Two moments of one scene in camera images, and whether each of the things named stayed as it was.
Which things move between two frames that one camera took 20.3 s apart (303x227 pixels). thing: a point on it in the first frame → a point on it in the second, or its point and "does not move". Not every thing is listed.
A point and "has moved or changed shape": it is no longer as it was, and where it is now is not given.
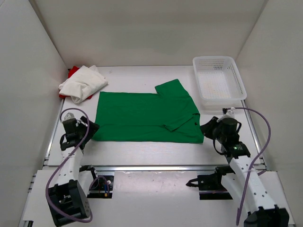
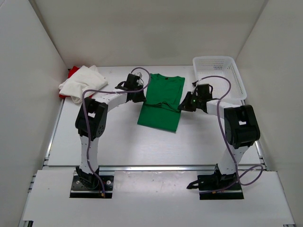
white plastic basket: [219, 83] does not move
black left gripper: [93, 128] → [141, 98]
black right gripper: [206, 128] → [186, 105]
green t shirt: [170, 116] has moved or changed shape
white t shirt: [84, 82] does not move
